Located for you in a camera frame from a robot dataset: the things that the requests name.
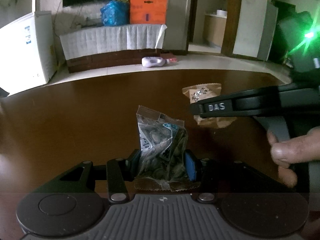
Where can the white chest freezer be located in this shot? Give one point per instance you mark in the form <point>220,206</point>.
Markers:
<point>28,57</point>

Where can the green snack bag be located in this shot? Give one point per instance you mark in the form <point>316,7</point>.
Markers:
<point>300,33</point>

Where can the wooden kitchen cabinet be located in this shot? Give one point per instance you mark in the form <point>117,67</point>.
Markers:
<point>214,30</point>

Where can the blue plastic bag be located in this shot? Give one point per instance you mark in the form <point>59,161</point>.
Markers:
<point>115,13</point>

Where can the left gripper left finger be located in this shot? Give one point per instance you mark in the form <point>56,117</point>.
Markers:
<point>119,171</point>

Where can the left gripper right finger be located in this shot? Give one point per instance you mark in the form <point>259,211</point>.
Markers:
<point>196,171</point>

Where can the person's right hand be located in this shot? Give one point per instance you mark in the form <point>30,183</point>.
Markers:
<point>301,149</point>

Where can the white cloth covered tv cabinet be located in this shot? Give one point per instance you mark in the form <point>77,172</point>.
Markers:
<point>99,47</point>

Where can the orange cardboard box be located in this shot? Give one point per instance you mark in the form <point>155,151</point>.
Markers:
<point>148,11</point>

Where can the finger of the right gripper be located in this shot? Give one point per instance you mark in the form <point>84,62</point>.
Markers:
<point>264,102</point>

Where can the purple white bottle on floor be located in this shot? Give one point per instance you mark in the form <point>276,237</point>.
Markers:
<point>149,62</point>

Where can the brown paper snack packet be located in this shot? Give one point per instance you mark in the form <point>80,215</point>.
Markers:
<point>205,93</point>

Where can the white pot on counter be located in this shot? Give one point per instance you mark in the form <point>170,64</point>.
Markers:
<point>221,13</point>

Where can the clear nut snack packet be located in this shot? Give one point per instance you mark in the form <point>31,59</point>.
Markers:
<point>163,142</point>

